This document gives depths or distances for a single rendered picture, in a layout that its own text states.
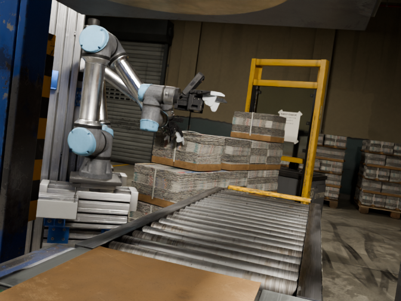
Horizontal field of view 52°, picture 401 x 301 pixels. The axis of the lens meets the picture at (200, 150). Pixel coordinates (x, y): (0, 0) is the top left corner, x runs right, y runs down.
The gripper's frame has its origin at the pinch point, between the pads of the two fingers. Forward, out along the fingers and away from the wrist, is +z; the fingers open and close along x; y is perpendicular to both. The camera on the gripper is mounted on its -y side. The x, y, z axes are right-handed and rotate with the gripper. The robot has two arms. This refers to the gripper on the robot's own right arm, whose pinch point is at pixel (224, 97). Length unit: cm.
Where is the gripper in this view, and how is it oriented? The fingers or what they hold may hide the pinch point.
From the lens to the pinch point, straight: 167.4
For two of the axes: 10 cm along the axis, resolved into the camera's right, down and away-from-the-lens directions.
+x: -1.5, -1.0, -9.8
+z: 9.8, 1.4, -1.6
